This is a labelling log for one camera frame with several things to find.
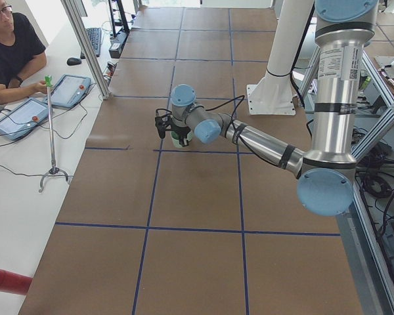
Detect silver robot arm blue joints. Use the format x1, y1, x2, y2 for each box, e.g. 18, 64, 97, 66
170, 1, 378, 216

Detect aluminium frame post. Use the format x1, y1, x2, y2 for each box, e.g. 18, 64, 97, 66
60, 0, 112, 100

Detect black computer mouse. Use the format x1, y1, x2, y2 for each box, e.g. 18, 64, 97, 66
66, 57, 82, 66

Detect metal stand green top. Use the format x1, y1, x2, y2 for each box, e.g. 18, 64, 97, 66
39, 75, 69, 193

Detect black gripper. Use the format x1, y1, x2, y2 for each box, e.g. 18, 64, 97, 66
170, 118, 191, 146

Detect black keyboard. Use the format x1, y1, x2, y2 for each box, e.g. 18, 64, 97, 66
86, 28, 102, 57

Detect white pillar base mount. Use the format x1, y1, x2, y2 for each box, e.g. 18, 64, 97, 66
247, 0, 314, 116

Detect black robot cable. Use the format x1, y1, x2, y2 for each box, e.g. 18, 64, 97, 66
196, 94, 296, 165

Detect blue teach pendant tablet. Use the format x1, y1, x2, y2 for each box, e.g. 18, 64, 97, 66
51, 74, 91, 109
0, 98, 48, 140

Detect light green cup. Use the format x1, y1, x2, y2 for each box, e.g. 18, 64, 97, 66
171, 131, 194, 148

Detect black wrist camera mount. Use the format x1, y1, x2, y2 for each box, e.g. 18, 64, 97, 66
154, 108, 172, 139

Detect red cylinder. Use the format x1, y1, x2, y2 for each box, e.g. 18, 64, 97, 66
0, 269, 32, 295

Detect person in black shirt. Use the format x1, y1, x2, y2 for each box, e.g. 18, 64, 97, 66
0, 1, 47, 104

